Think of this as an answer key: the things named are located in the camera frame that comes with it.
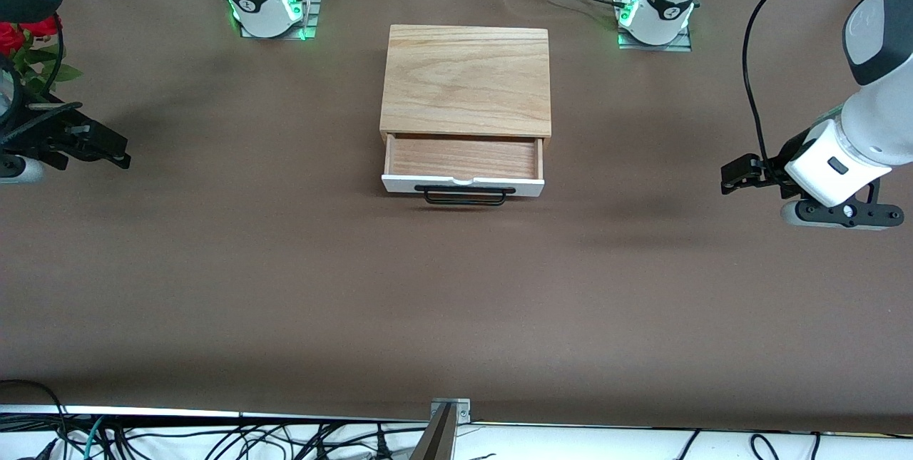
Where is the red rose bouquet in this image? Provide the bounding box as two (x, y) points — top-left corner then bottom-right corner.
(0, 14), (83, 101)

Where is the teal cable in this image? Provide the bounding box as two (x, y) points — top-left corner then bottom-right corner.
(84, 417), (108, 460)

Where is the brown table cover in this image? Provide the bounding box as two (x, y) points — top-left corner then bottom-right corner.
(0, 0), (913, 426)

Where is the white-fronted drawer with handle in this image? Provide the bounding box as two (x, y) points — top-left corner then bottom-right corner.
(382, 133), (546, 197)

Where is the wooden drawer cabinet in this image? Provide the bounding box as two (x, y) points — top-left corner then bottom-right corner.
(379, 24), (554, 145)

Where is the black looped floor cable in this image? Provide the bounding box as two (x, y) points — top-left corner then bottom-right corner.
(0, 379), (68, 439)

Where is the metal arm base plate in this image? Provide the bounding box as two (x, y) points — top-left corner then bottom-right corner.
(617, 14), (693, 53)
(239, 0), (323, 41)

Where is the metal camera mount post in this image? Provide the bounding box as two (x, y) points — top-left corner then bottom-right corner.
(410, 397), (471, 460)

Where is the black metal drawer handle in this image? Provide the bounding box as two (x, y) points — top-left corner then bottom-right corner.
(414, 185), (516, 206)

